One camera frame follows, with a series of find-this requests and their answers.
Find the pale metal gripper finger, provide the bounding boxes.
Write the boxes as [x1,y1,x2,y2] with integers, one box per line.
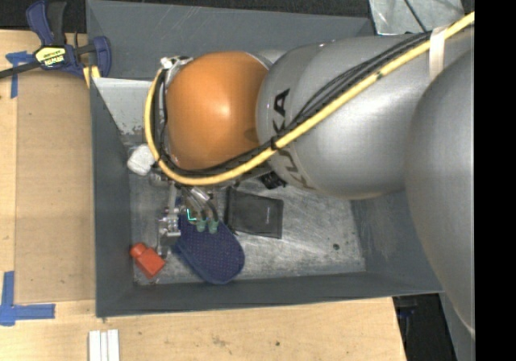
[169,215,183,248]
[156,215,171,259]

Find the red small bottle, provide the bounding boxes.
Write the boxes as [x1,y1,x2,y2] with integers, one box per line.
[129,242,167,280]

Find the blue dotted oval pad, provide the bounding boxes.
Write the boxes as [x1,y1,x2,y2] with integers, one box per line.
[173,214,246,286]

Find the white crumpled lump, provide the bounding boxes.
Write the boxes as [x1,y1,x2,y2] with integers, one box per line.
[126,143,155,176]

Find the black flat pouch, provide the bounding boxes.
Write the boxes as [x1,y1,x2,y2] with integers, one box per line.
[223,187,285,240]

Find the brown cardboard board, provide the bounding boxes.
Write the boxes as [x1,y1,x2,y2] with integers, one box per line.
[14,31,97,305]

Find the grey metal bin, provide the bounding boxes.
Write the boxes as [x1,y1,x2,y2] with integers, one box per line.
[85,0,445,318]

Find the black cylinder on white bracket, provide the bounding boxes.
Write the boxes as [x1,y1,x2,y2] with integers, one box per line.
[259,171,286,190]

